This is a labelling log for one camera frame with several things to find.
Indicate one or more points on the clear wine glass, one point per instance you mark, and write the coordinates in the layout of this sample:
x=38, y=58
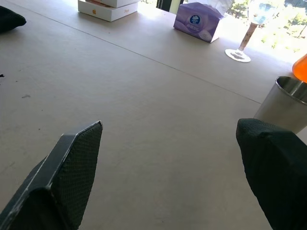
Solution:
x=249, y=31

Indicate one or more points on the purple tissue box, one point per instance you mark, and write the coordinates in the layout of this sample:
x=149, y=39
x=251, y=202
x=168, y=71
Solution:
x=199, y=22

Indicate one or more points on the flat white product box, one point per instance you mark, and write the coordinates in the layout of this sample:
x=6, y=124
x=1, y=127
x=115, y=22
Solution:
x=115, y=2

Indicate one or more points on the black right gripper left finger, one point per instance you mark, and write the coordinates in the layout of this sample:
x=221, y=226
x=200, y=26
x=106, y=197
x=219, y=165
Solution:
x=69, y=167

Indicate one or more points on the white apple product box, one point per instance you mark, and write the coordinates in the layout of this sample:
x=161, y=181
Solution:
x=105, y=11

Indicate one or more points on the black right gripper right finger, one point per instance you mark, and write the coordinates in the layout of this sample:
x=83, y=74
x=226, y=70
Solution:
x=275, y=172

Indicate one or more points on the black cloth object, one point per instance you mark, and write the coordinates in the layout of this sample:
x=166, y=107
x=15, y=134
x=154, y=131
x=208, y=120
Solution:
x=9, y=20

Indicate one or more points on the stainless steel cup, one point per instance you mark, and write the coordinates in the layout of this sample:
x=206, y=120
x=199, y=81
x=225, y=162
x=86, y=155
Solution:
x=279, y=107

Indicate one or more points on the dark chair back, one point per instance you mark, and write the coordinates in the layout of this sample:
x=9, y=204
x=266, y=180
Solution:
x=168, y=4

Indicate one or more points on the orange object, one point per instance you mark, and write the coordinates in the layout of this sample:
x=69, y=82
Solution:
x=301, y=69

